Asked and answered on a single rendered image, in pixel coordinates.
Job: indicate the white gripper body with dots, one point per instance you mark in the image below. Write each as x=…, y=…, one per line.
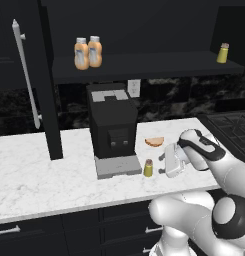
x=173, y=160

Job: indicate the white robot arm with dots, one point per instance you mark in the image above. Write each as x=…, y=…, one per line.
x=197, y=213

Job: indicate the yellow shaker with brown cap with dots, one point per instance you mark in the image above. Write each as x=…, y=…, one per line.
x=222, y=54
x=148, y=169

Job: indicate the black cabinet shelf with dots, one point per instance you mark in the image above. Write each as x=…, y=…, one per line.
x=150, y=66

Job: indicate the orange condiment bottle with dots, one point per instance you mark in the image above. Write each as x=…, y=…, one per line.
x=81, y=55
x=95, y=51

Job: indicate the half slice of bread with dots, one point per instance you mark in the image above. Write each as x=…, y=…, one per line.
x=155, y=141

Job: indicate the black coffee machine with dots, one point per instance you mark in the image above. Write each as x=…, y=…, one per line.
x=112, y=130

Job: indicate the black drawer front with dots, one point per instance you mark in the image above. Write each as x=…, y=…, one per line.
x=30, y=240
x=127, y=226
x=127, y=248

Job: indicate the black hob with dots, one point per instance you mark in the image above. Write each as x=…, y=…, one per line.
x=232, y=128

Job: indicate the white wall socket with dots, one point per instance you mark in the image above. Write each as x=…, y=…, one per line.
x=134, y=88

